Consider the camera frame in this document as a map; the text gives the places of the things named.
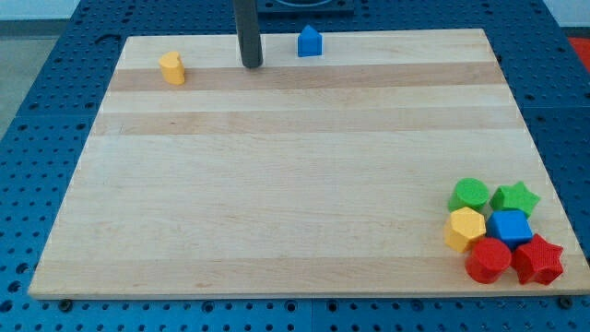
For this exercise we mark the blue triangle block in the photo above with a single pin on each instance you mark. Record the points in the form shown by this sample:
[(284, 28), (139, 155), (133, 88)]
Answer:
[(310, 42)]

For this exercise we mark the light wooden board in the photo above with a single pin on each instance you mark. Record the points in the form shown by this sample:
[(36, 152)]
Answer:
[(306, 177)]

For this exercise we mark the yellow heart block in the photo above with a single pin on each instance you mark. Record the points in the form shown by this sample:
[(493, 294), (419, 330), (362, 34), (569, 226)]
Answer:
[(171, 68)]

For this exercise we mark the dark grey cylindrical pointer rod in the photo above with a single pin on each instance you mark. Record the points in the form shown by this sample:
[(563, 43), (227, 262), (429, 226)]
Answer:
[(248, 33)]

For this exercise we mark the green cylinder block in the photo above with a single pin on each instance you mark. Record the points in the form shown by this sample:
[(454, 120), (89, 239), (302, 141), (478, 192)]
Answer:
[(469, 193)]

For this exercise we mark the yellow hexagon block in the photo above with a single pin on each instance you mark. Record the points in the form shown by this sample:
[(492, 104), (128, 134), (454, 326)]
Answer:
[(463, 229)]

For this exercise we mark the red cylinder block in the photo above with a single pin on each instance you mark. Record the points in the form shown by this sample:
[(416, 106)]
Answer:
[(488, 260)]

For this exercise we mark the green star block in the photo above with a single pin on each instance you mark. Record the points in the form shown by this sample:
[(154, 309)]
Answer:
[(514, 197)]

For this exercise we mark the blue cube block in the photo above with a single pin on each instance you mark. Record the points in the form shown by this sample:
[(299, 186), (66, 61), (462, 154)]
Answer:
[(510, 227)]

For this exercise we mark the red star block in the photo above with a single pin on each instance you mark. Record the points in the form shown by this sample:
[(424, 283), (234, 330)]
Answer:
[(538, 261)]

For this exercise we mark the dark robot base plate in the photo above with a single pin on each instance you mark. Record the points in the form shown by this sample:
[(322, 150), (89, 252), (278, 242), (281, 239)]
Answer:
[(305, 6)]

